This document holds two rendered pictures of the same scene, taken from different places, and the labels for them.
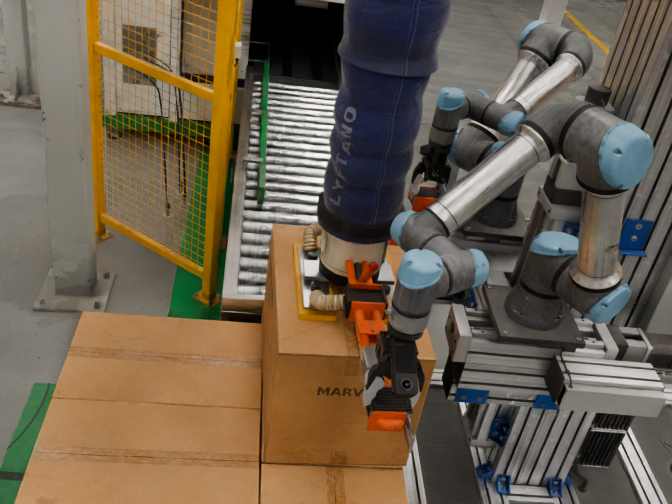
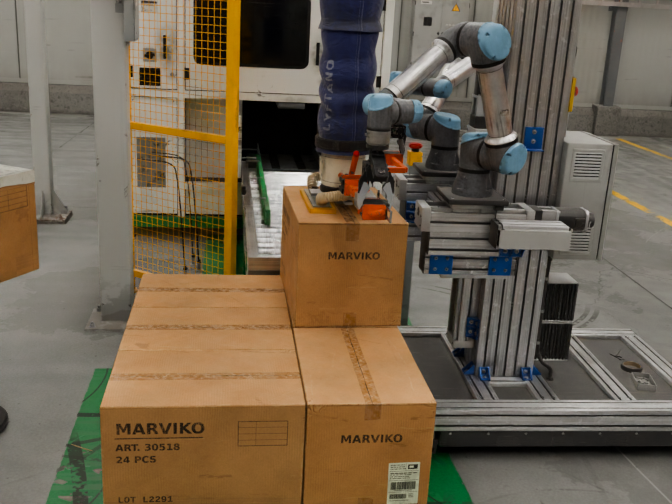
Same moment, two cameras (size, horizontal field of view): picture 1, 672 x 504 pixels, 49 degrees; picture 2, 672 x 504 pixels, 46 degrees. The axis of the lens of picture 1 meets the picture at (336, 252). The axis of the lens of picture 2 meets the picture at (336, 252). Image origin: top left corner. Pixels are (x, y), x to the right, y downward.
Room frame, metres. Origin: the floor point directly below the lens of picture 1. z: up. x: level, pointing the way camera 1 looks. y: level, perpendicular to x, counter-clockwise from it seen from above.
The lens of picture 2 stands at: (-1.37, -0.09, 1.67)
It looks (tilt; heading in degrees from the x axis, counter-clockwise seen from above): 17 degrees down; 1
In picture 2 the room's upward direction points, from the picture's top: 3 degrees clockwise
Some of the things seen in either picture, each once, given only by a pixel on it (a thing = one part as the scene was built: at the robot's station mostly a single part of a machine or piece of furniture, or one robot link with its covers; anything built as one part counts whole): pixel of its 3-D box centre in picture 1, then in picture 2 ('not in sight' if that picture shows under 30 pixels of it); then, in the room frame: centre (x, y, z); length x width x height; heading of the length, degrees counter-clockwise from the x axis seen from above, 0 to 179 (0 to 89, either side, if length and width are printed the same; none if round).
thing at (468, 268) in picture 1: (452, 267); (401, 111); (1.20, -0.23, 1.37); 0.11 x 0.11 x 0.08; 37
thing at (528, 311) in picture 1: (538, 296); (473, 180); (1.58, -0.53, 1.09); 0.15 x 0.15 x 0.10
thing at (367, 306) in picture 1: (364, 302); (353, 185); (1.45, -0.09, 1.07); 0.10 x 0.08 x 0.06; 101
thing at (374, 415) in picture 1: (383, 407); (371, 209); (1.11, -0.15, 1.07); 0.08 x 0.07 x 0.05; 11
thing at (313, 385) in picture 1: (336, 339); (338, 251); (1.70, -0.04, 0.74); 0.60 x 0.40 x 0.40; 11
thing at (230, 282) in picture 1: (241, 166); (247, 214); (3.15, 0.52, 0.50); 2.31 x 0.05 x 0.19; 9
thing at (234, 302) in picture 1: (322, 308); (326, 263); (2.05, 0.01, 0.58); 0.70 x 0.03 x 0.06; 99
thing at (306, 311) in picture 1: (313, 275); (317, 197); (1.68, 0.05, 0.97); 0.34 x 0.10 x 0.05; 11
